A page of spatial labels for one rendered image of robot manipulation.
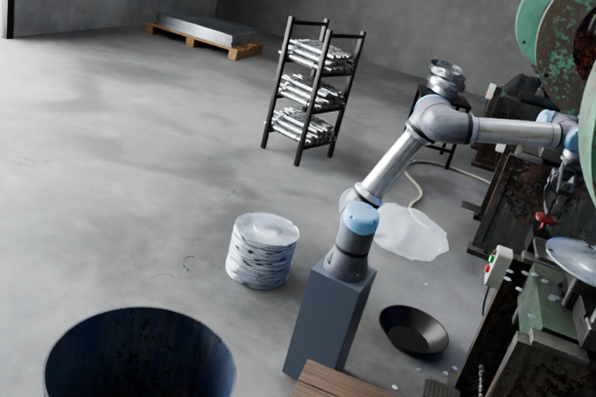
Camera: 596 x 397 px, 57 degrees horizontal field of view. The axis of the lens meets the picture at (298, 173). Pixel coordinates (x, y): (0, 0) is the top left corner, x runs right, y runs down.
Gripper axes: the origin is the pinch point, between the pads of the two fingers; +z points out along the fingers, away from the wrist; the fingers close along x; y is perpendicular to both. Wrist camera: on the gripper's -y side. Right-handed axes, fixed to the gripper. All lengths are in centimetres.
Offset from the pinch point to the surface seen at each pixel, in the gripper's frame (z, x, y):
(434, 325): 73, 18, 21
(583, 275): -0.7, -5.1, -42.6
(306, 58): 7, 142, 163
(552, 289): 13.0, -3.9, -28.6
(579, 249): -0.7, -6.5, -25.1
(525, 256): 13.3, 3.4, -11.3
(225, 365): 34, 73, -90
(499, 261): 17.8, 10.4, -12.8
